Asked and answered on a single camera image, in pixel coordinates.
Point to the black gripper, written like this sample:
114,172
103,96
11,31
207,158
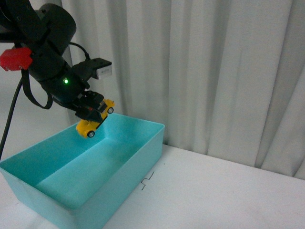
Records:
69,88

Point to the yellow beetle toy car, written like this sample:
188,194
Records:
87,128

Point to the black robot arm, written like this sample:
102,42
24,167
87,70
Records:
40,38

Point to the turquoise plastic storage box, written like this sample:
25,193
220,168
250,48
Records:
79,183

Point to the red plastic clip block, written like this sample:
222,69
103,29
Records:
16,59

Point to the grey pleated curtain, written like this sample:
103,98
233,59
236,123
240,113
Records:
225,77

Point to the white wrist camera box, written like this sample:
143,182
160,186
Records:
103,72

